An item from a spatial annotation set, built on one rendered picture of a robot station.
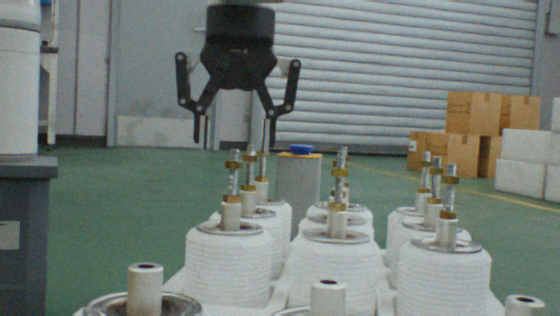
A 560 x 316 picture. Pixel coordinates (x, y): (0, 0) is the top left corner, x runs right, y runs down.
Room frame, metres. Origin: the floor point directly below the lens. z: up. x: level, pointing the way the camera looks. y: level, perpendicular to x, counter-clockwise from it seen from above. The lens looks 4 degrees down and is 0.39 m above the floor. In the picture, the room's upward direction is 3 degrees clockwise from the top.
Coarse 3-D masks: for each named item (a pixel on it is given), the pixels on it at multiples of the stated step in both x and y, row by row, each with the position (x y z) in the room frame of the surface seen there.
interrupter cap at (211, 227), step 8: (200, 224) 0.72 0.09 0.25; (208, 224) 0.73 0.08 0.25; (216, 224) 0.74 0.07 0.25; (240, 224) 0.74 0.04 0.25; (248, 224) 0.74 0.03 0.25; (256, 224) 0.74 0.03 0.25; (208, 232) 0.69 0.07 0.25; (216, 232) 0.69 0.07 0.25; (224, 232) 0.68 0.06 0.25; (232, 232) 0.69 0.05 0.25; (240, 232) 0.69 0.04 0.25; (248, 232) 0.69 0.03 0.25; (256, 232) 0.70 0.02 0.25
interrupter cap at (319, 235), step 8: (304, 232) 0.71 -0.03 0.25; (312, 232) 0.72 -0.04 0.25; (320, 232) 0.72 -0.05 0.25; (352, 232) 0.73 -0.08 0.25; (360, 232) 0.73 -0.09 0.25; (312, 240) 0.68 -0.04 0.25; (320, 240) 0.68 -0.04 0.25; (328, 240) 0.67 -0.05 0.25; (336, 240) 0.68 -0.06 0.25; (344, 240) 0.68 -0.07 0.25; (352, 240) 0.68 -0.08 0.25; (360, 240) 0.68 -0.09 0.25; (368, 240) 0.69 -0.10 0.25
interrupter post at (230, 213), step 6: (222, 204) 0.72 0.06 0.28; (228, 204) 0.71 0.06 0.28; (234, 204) 0.71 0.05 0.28; (240, 204) 0.72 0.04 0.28; (222, 210) 0.72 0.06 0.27; (228, 210) 0.71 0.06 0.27; (234, 210) 0.71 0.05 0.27; (240, 210) 0.72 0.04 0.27; (222, 216) 0.72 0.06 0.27; (228, 216) 0.71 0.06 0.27; (234, 216) 0.71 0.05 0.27; (240, 216) 0.72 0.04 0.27; (222, 222) 0.71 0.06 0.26; (228, 222) 0.71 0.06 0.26; (234, 222) 0.71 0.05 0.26; (240, 222) 0.72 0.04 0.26; (222, 228) 0.71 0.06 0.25; (228, 228) 0.71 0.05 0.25; (234, 228) 0.71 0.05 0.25
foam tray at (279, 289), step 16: (384, 256) 0.98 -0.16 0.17; (288, 272) 0.83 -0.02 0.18; (384, 272) 0.86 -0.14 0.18; (176, 288) 0.72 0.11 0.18; (272, 288) 0.76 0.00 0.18; (288, 288) 0.75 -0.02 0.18; (384, 288) 0.78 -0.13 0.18; (208, 304) 0.67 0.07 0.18; (272, 304) 0.68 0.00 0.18; (384, 304) 0.71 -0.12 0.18; (496, 304) 0.74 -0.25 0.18
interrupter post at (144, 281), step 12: (132, 264) 0.42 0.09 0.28; (144, 264) 0.42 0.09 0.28; (156, 264) 0.42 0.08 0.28; (132, 276) 0.41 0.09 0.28; (144, 276) 0.40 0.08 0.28; (156, 276) 0.41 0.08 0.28; (132, 288) 0.41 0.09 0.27; (144, 288) 0.40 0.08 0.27; (156, 288) 0.41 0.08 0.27; (132, 300) 0.41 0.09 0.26; (144, 300) 0.40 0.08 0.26; (156, 300) 0.41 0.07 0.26; (132, 312) 0.41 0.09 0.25; (144, 312) 0.40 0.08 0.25; (156, 312) 0.41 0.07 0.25
